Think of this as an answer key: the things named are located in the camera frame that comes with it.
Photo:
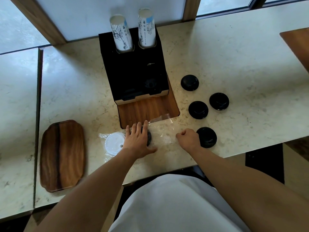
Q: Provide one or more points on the person's right hand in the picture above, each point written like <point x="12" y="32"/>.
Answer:
<point x="189" y="141"/>

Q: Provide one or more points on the person's left hand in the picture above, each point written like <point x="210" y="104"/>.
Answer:
<point x="136" y="142"/>

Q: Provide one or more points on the person's left little finger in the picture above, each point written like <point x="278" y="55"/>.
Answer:
<point x="128" y="134"/>

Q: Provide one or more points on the person's left middle finger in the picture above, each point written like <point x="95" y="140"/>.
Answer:
<point x="139" y="127"/>

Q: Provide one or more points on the person's left thumb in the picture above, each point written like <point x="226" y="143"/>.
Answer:
<point x="152" y="150"/>

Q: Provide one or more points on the person's right thumb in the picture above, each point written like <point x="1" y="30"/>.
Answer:
<point x="180" y="136"/>

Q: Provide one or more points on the black cup lid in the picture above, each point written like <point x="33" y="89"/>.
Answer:
<point x="190" y="82"/>
<point x="208" y="137"/>
<point x="149" y="137"/>
<point x="198" y="110"/>
<point x="219" y="101"/>

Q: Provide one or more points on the clear plastic sleeve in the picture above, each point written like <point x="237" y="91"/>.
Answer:
<point x="164" y="132"/>

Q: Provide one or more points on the person's right forearm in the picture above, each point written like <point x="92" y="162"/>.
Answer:
<point x="246" y="188"/>

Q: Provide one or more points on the person's left forearm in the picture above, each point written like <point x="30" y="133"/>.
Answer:
<point x="89" y="193"/>

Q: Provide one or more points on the stack of white cup lids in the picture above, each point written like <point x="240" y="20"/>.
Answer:
<point x="114" y="143"/>

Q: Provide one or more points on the wooden organizer base board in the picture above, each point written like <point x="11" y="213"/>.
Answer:
<point x="147" y="111"/>

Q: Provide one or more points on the black cup organizer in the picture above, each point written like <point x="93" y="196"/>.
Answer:
<point x="130" y="74"/>

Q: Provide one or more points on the person's white shirt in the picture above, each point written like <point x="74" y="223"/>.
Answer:
<point x="178" y="205"/>

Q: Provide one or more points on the wooden serving tray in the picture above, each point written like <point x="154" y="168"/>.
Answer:
<point x="62" y="155"/>

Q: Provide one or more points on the stack of printed paper cups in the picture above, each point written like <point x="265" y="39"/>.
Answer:
<point x="122" y="33"/>
<point x="146" y="28"/>

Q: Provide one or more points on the wooden window post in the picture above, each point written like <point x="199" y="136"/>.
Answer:
<point x="38" y="20"/>
<point x="191" y="8"/>

